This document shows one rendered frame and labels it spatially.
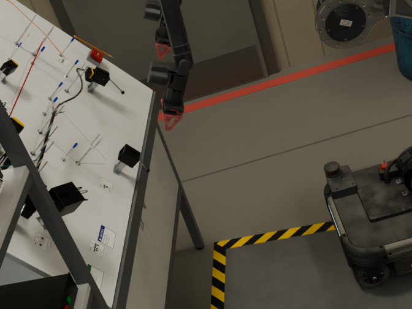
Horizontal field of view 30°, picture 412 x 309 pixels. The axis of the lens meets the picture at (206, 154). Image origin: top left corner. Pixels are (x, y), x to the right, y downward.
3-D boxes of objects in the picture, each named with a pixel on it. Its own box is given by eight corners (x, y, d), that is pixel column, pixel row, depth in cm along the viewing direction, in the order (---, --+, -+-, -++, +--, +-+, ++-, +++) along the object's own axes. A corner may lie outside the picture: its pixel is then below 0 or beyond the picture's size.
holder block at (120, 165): (137, 187, 263) (154, 169, 258) (108, 169, 259) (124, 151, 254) (139, 179, 267) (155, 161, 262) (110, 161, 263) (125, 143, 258)
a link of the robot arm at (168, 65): (191, 61, 237) (189, 49, 244) (154, 55, 235) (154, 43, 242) (183, 94, 243) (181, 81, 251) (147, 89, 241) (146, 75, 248)
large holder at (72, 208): (3, 225, 212) (29, 194, 205) (46, 210, 227) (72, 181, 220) (18, 244, 211) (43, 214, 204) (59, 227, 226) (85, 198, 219)
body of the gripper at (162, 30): (156, 43, 287) (160, 26, 283) (155, 32, 295) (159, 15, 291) (173, 46, 288) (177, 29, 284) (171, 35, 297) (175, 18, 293)
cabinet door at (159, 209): (180, 184, 336) (152, 111, 314) (170, 273, 292) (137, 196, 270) (175, 185, 337) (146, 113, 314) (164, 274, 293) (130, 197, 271)
